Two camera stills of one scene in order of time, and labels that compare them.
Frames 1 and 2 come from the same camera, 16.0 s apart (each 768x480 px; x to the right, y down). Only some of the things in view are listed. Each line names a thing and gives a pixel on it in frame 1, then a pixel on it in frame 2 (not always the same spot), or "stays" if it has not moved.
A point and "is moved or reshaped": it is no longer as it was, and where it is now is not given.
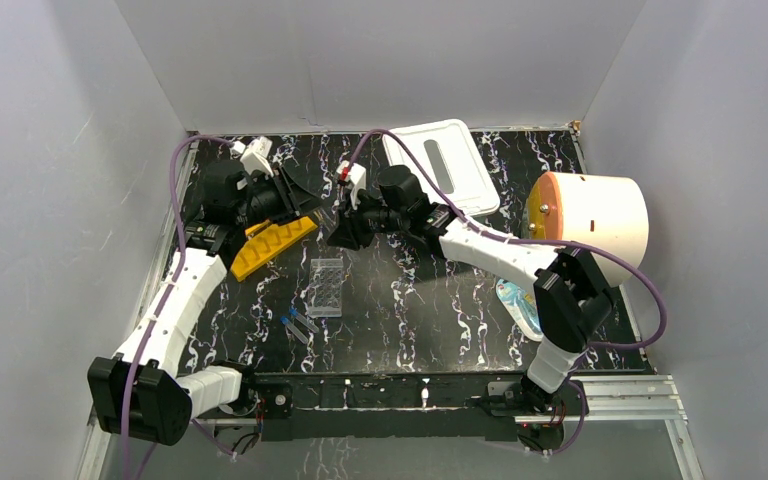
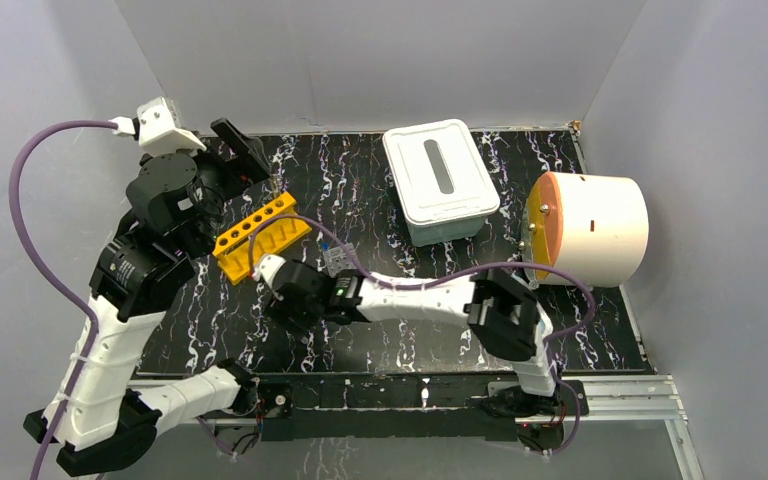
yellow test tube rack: (265, 240) stays
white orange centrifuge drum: (599, 209) stays
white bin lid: (447, 152) stays
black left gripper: (282, 192) to (226, 168)
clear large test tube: (341, 192) is moved or reshaped
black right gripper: (348, 232) to (280, 308)
